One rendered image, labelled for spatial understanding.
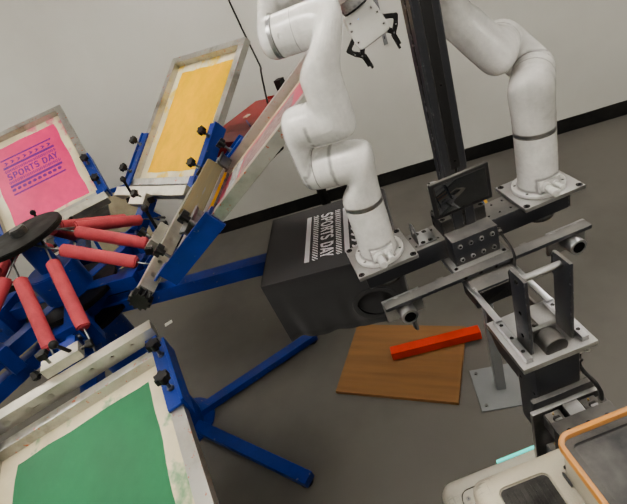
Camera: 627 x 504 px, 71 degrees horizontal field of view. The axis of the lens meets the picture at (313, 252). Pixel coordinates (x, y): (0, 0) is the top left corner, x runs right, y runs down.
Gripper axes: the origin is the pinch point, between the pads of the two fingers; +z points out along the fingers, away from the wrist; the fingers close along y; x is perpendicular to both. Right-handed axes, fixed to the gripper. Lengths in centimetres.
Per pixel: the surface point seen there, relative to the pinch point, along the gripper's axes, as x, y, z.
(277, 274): -17, -67, 36
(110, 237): 4, -123, -5
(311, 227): 7, -56, 39
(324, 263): -18, -51, 41
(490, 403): -20, -36, 144
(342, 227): 1, -44, 43
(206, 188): -1, -73, 1
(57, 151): 99, -183, -43
